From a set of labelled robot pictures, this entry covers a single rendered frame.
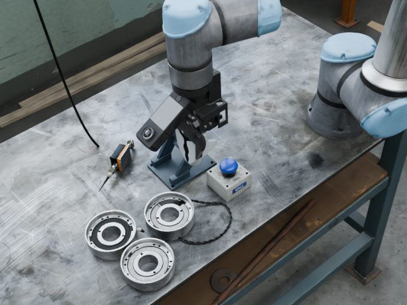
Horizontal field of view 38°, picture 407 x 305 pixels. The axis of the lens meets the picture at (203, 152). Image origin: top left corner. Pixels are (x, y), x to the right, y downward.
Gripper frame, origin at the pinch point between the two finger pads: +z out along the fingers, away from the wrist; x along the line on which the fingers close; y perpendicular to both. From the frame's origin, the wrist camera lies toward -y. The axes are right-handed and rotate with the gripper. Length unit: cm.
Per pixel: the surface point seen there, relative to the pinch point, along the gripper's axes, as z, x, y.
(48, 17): 63, 162, 40
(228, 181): 11.7, -0.9, 8.8
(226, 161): 8.7, 1.7, 10.8
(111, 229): 14.2, 6.9, -16.4
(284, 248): 41.2, -7.4, 21.1
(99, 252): 12.5, 2.5, -21.9
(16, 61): 78, 162, 19
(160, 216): 14.1, 2.8, -6.8
